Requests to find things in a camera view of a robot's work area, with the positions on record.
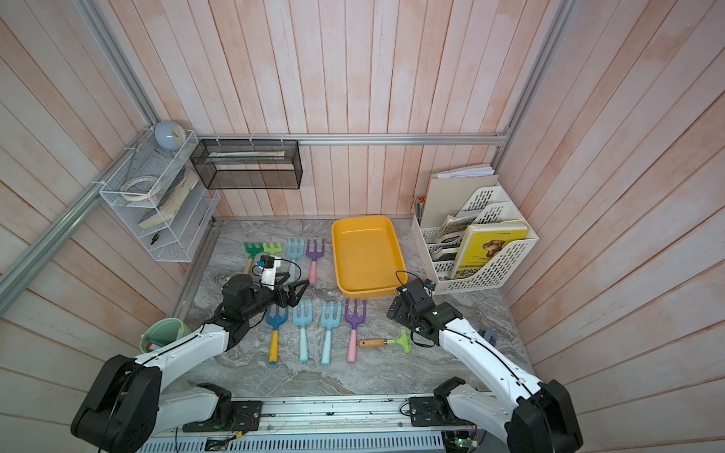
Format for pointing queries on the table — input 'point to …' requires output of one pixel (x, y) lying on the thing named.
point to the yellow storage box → (368, 260)
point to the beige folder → (449, 191)
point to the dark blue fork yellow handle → (276, 321)
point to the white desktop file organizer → (439, 245)
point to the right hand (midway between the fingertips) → (402, 313)
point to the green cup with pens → (161, 332)
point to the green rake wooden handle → (251, 250)
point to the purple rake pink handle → (314, 255)
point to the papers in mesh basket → (245, 156)
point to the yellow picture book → (479, 241)
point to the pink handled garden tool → (354, 320)
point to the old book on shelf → (173, 201)
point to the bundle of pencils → (419, 206)
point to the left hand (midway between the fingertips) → (299, 281)
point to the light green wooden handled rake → (272, 248)
